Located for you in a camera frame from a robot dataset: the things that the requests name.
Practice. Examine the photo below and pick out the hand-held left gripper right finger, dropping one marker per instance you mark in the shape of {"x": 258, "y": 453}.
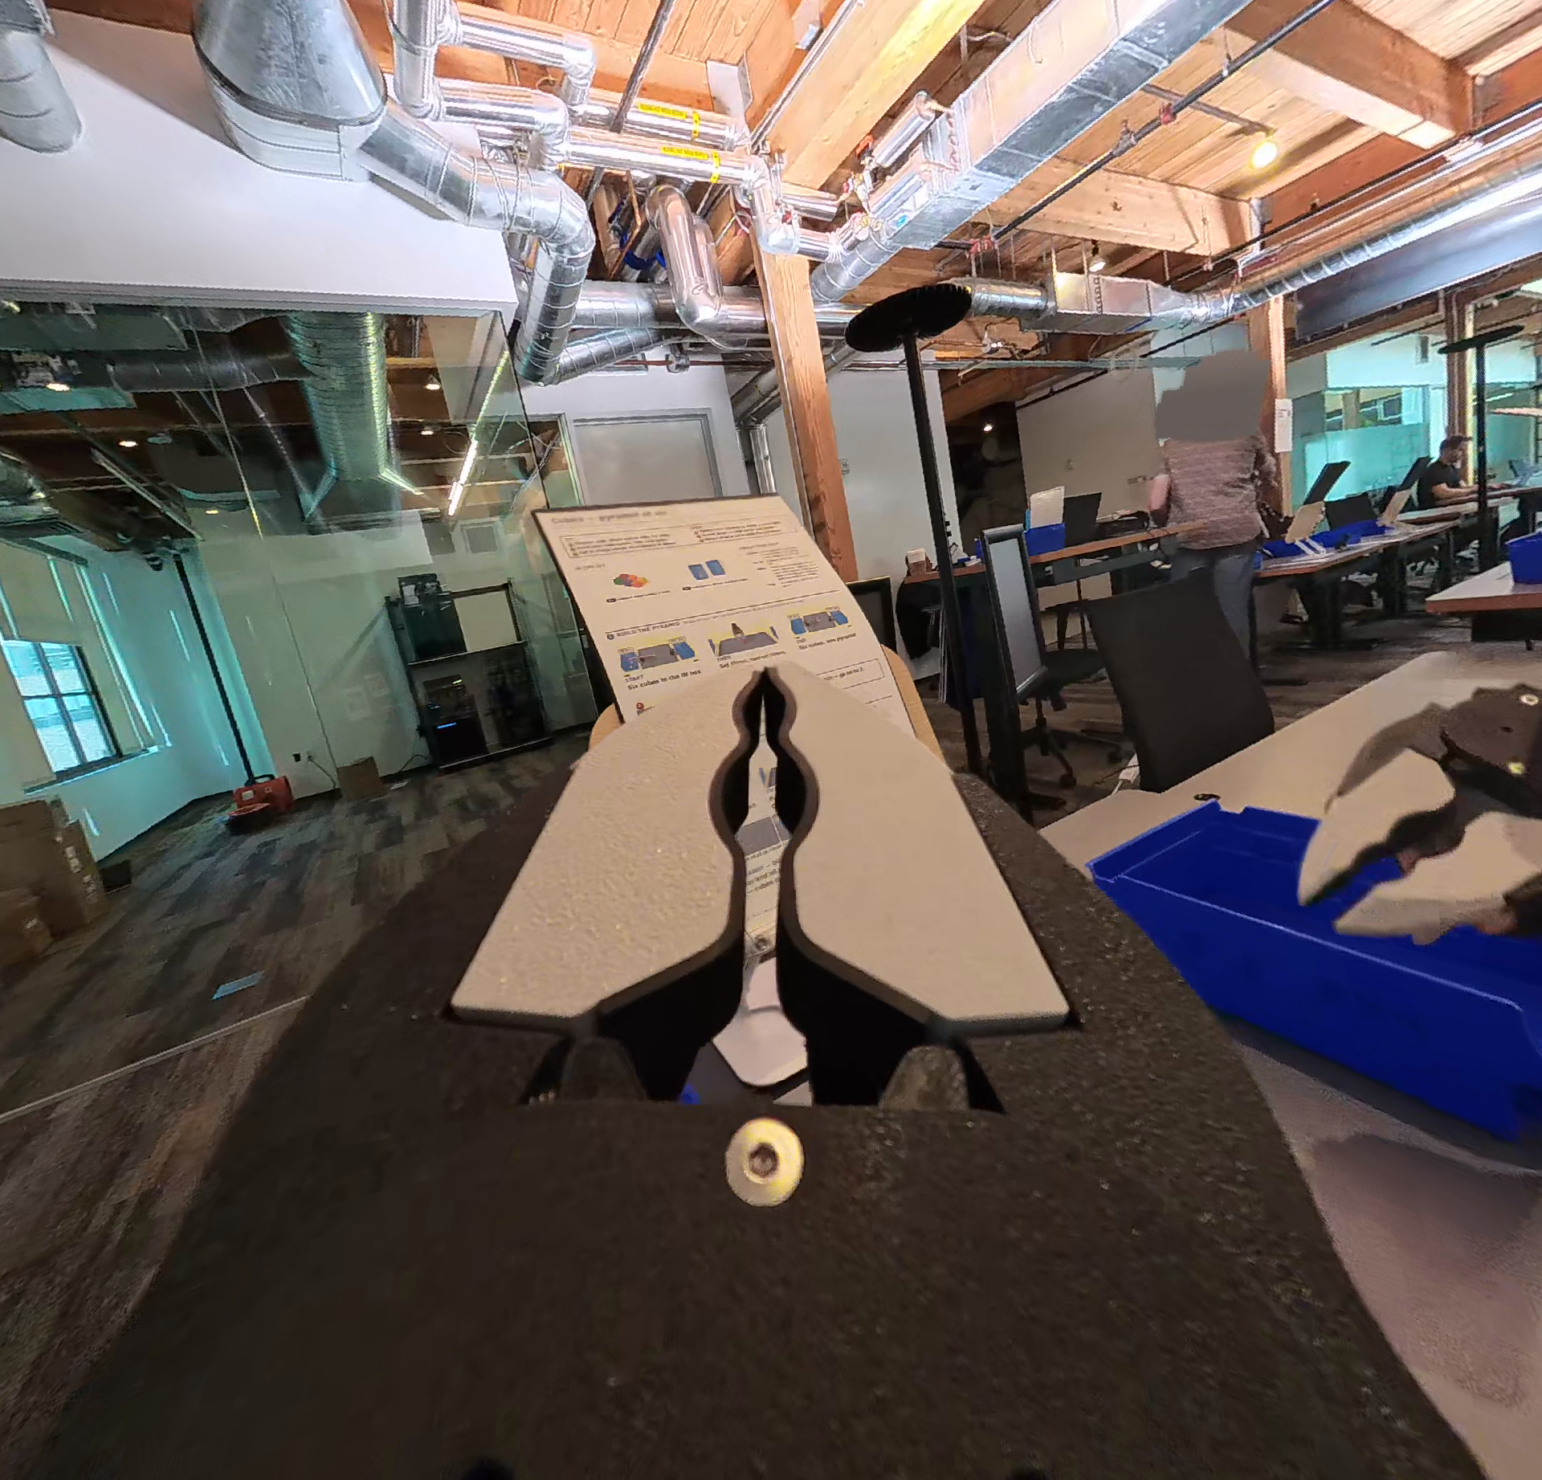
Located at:
{"x": 916, "y": 888}

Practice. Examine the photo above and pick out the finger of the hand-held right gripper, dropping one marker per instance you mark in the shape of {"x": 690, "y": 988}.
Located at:
{"x": 1446, "y": 888}
{"x": 1373, "y": 815}

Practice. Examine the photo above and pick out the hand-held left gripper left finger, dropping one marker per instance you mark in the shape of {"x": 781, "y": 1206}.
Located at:
{"x": 604, "y": 878}

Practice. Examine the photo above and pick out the blue storage bin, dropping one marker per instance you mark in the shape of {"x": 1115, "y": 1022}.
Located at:
{"x": 1527, "y": 560}

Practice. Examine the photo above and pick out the black metal shelf rack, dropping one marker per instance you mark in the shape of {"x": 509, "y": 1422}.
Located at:
{"x": 463, "y": 707}

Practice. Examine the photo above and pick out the black office chair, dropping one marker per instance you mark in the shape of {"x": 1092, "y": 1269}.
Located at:
{"x": 1186, "y": 683}

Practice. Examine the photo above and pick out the single cardboard box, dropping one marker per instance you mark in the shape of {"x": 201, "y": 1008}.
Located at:
{"x": 362, "y": 779}

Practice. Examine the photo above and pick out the dark display panel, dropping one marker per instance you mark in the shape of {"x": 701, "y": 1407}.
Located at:
{"x": 872, "y": 614}

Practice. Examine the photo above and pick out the grey display screen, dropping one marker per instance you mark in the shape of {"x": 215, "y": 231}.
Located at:
{"x": 1014, "y": 614}

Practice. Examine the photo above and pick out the printed instruction sheet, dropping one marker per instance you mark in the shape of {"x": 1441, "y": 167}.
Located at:
{"x": 722, "y": 589}

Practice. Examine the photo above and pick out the red air mover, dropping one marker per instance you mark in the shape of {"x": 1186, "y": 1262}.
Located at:
{"x": 262, "y": 803}

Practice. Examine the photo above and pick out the wooden support column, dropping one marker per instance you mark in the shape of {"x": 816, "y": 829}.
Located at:
{"x": 799, "y": 420}

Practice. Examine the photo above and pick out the large cardboard box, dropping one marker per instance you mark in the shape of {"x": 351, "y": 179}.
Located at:
{"x": 55, "y": 864}

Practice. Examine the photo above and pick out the small far window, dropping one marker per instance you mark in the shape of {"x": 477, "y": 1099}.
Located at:
{"x": 55, "y": 707}

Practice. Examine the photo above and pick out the small cardboard box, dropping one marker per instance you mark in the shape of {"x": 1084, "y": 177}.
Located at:
{"x": 23, "y": 933}

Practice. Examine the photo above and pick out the rectangular metal ceiling duct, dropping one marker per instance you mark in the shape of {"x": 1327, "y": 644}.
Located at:
{"x": 1084, "y": 96}

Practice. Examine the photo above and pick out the round silver ceiling duct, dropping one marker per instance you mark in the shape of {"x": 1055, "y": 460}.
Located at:
{"x": 290, "y": 46}

